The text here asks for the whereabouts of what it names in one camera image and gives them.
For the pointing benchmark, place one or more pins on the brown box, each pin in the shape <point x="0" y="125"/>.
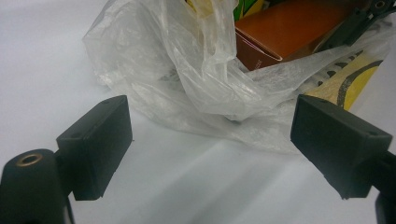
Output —
<point x="286" y="28"/>

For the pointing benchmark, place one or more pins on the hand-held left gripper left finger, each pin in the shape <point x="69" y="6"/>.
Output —
<point x="93" y="146"/>

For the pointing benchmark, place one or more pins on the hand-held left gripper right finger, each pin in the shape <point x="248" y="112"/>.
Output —
<point x="339" y="146"/>

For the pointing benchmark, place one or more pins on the translucent plastic smiley bag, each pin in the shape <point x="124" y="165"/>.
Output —
<point x="202" y="77"/>

